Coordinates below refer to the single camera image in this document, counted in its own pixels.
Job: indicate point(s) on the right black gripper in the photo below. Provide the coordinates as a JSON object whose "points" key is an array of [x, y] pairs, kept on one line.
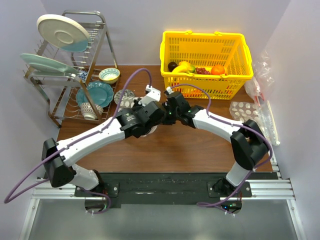
{"points": [[168, 103]]}

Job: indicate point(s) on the yellow banana bunch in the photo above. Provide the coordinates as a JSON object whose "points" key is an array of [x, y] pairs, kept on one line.
{"points": [[184, 67]]}

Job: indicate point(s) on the yellow plastic shopping basket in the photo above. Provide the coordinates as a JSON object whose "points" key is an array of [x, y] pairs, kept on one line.
{"points": [[205, 50]]}

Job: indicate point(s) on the clear zip top bag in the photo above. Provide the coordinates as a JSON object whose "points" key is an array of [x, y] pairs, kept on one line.
{"points": [[128, 102]]}

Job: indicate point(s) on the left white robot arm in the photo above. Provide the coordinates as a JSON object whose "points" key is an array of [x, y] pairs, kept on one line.
{"points": [[60, 158]]}

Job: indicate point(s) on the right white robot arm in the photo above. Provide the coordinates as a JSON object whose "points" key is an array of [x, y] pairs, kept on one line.
{"points": [[248, 143]]}

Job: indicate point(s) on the polka dot plastic bag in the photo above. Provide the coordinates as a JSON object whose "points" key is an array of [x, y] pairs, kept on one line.
{"points": [[244, 111]]}

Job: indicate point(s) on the crumpled clear plastic bag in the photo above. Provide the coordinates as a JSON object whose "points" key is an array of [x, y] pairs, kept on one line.
{"points": [[262, 84]]}

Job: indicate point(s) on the black floral patterned bowl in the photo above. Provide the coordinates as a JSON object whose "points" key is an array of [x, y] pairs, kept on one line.
{"points": [[127, 94]]}

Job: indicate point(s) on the dark avocado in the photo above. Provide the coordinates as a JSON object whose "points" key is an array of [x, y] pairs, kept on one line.
{"points": [[171, 66]]}

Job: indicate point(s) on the red grape bunch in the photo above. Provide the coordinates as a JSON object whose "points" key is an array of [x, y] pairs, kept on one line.
{"points": [[202, 71]]}

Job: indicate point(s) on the orange fruit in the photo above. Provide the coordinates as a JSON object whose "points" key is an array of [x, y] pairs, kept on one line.
{"points": [[218, 70]]}

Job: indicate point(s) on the teal scalloped plate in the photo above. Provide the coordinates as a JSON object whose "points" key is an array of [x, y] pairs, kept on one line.
{"points": [[100, 92]]}

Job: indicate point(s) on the teal rimmed yellow bowl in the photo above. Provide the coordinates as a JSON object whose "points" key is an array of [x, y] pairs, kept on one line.
{"points": [[109, 75]]}

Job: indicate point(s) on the blue patterned cup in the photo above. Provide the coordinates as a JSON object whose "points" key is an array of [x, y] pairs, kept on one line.
{"points": [[87, 111]]}

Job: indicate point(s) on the steel dish rack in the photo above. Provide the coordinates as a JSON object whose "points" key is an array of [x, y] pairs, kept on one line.
{"points": [[59, 89]]}

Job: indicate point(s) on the small blue white bowl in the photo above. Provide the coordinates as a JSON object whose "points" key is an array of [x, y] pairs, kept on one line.
{"points": [[83, 74]]}

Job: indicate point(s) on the white and teal plate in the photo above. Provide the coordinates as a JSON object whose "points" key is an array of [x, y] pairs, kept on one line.
{"points": [[63, 33]]}

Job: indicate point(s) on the pale green plate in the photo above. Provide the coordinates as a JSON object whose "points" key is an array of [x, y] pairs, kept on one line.
{"points": [[44, 64]]}

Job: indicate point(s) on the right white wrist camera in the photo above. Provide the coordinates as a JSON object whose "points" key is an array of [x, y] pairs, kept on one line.
{"points": [[168, 91]]}

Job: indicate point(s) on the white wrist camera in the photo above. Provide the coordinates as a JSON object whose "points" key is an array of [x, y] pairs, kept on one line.
{"points": [[168, 91], [152, 94]]}

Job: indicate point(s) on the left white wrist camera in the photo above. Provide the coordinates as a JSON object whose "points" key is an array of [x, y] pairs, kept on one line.
{"points": [[152, 94]]}

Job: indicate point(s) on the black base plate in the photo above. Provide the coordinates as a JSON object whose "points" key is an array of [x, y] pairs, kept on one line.
{"points": [[164, 188]]}

